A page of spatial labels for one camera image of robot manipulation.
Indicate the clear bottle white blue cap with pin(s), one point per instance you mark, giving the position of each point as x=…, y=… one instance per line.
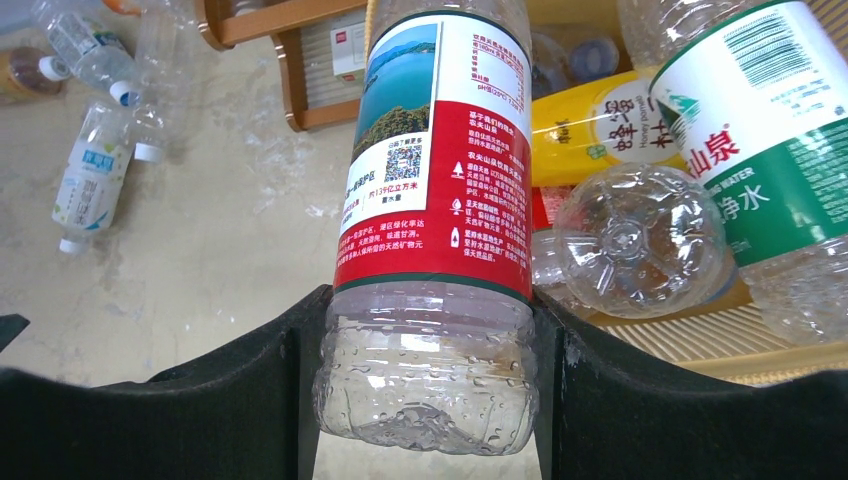
x=165, y=57

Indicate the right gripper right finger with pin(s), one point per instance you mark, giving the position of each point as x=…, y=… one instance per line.
x=611, y=411

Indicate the white label bottle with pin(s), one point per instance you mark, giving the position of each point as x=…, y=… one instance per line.
x=95, y=172

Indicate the orange label bottle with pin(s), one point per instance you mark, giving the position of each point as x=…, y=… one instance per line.
x=124, y=7

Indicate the white box lower shelf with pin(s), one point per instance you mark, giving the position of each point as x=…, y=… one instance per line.
x=348, y=52

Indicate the yellow plastic bin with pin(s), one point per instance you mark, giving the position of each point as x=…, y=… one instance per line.
x=726, y=339

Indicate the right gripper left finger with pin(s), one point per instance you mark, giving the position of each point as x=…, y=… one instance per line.
x=241, y=411

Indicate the green label bottle green cap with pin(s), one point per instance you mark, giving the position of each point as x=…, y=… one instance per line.
x=754, y=94

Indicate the wooden shelf rack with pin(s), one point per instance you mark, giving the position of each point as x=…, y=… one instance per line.
x=282, y=23

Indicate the red label bottle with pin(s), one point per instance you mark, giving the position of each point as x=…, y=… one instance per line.
x=429, y=330

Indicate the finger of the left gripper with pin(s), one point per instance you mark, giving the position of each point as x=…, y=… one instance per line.
x=11, y=326

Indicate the brown tea bottle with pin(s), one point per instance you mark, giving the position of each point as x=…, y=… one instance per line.
x=29, y=74

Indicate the yellow juice bottle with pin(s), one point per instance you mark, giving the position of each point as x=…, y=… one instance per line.
x=583, y=130

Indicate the small clear blue-label bottle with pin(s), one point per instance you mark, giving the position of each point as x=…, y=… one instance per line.
x=92, y=51

